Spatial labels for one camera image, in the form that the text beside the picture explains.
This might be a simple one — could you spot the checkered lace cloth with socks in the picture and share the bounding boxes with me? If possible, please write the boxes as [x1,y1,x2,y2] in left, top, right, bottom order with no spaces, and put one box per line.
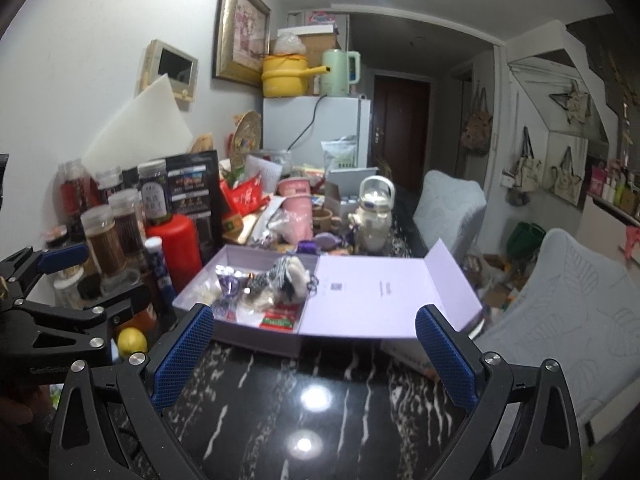
[267,256,311,304]

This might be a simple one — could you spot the person's left hand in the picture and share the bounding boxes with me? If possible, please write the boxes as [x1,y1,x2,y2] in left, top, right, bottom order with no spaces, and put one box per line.
[1,385,55,441]

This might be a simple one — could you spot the orange liquid jar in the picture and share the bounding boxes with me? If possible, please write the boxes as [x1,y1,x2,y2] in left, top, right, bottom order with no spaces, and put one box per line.
[100,268,160,356]

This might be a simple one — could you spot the yellow lemon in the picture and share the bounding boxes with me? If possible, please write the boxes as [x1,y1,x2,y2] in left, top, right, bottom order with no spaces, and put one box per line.
[117,327,149,360]

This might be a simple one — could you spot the brown spice jar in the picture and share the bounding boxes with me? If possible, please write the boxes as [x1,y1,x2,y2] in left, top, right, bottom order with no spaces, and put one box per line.
[80,205,127,278]

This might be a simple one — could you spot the blue white tube bottle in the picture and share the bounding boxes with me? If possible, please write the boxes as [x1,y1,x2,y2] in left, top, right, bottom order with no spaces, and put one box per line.
[144,236,177,327]

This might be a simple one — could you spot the red contents jar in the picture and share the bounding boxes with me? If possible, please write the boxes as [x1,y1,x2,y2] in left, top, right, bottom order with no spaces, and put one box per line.
[58,158,100,218]

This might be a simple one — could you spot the red plastic canister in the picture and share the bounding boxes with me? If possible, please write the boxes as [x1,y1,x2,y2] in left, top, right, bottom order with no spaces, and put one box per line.
[145,214,203,292]

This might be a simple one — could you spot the purple silver foil packet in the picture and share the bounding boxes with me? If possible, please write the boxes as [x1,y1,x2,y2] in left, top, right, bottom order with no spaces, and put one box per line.
[215,264,250,302]

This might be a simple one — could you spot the dark lidded jar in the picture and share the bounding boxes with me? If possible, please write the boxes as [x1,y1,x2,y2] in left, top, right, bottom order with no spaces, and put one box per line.
[137,159,171,226]

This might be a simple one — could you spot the lavender open gift box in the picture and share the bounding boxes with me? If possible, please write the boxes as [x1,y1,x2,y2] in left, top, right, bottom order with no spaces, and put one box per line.
[171,237,484,359]

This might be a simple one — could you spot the black printed pouch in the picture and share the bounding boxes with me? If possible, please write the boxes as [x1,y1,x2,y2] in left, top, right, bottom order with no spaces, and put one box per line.
[165,150,222,261]

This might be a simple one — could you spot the red foil snack bag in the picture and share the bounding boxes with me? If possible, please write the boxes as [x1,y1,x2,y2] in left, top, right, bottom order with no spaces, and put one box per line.
[220,174,268,217]

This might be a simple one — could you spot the grey quilted chair near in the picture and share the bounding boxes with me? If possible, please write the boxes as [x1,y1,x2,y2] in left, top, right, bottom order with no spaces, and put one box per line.
[475,229,639,425]

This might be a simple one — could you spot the grey quilted chair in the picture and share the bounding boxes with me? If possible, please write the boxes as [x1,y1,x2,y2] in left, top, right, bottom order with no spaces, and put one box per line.
[412,170,487,263]
[475,229,639,425]

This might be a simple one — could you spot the red snack packet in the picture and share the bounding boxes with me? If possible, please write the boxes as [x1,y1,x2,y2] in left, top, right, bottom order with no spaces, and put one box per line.
[259,309,298,333]

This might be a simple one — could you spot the white foam board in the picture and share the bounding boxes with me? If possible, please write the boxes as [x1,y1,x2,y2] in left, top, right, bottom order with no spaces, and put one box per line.
[81,75,193,174]

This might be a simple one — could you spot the white blue medicine box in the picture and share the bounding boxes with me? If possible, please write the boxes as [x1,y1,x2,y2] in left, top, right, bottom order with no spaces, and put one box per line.
[378,320,437,380]

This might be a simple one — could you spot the pink stacked cups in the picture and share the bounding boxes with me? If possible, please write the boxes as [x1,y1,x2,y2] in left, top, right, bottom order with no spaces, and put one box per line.
[277,177,314,244]

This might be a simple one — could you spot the woven round trivet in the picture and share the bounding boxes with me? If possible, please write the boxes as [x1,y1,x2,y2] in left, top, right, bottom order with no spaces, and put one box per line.
[229,110,262,169]

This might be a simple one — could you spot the brown mug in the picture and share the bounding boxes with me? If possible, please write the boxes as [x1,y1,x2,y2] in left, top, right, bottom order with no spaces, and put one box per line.
[312,208,342,234]

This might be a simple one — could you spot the white mini fridge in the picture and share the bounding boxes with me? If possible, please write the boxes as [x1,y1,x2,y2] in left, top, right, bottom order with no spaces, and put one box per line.
[262,96,371,167]

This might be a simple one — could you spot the cream electric kettle jug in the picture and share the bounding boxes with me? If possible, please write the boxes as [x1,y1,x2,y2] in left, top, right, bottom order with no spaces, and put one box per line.
[348,176,396,255]

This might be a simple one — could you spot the grey quilted chair far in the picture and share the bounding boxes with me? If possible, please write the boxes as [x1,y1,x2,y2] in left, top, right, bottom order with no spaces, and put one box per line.
[412,170,487,263]

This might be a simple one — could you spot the yellow pot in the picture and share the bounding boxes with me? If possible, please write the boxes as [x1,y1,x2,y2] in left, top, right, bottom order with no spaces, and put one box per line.
[262,54,331,99]

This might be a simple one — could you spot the green electric kettle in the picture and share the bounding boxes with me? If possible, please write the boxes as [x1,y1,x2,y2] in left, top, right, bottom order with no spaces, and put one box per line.
[320,49,361,98]

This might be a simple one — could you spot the gold framed picture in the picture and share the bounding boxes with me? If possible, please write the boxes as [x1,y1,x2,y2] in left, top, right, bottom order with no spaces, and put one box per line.
[213,0,271,87]

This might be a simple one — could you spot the wall intercom panel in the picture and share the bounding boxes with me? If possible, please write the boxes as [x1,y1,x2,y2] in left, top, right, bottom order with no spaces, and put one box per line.
[139,39,198,102]

